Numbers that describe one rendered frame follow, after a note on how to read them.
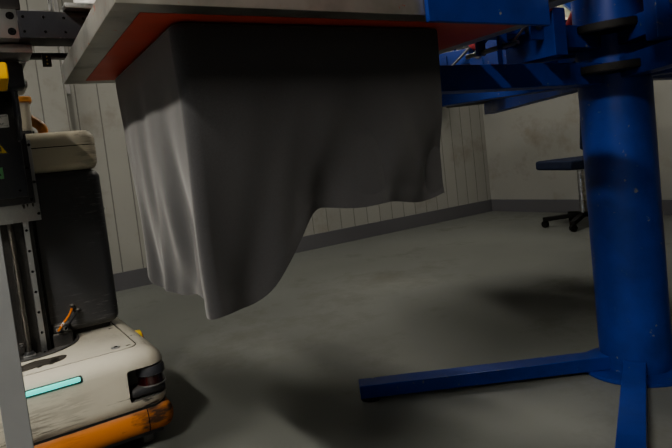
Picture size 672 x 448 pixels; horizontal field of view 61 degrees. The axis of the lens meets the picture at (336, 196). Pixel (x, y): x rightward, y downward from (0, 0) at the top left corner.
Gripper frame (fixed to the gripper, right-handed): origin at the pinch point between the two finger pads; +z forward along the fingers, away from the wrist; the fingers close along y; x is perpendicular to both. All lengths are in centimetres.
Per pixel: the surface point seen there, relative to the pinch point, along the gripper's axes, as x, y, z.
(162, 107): 12, 50, 27
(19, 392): -8, 74, 72
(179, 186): 12, 49, 39
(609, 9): 5, -77, 2
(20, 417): -7, 75, 77
